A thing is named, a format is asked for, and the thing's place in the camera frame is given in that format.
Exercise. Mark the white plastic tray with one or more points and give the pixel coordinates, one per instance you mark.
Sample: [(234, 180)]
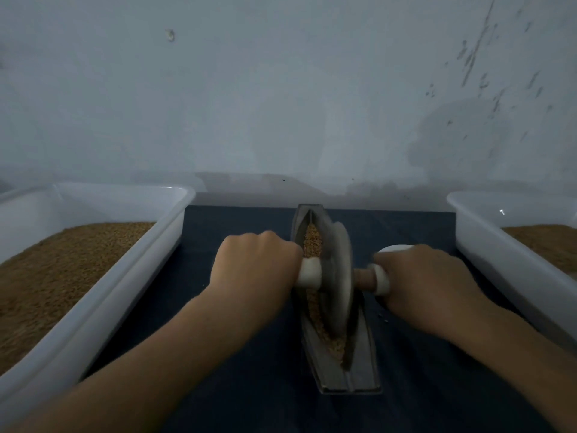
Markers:
[(126, 279), (505, 261)]

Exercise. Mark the white round plate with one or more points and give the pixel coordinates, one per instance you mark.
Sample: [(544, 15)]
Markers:
[(395, 249)]

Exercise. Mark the person's left forearm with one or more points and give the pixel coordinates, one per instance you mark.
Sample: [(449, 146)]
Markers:
[(135, 379)]

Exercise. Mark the dark blue tablecloth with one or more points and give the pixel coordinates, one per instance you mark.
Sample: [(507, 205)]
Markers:
[(261, 383)]

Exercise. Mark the boat-shaped metal grinding trough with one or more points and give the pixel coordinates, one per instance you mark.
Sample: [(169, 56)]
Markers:
[(356, 379)]

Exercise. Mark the person's right hand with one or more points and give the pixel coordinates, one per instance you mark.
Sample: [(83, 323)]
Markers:
[(428, 288)]

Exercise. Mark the small ground grain portion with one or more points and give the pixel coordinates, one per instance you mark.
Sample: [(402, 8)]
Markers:
[(311, 239)]

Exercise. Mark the person's right forearm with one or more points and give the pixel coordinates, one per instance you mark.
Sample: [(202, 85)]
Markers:
[(527, 365)]

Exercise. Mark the person's left hand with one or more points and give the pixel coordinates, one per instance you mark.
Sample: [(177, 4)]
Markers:
[(254, 270)]

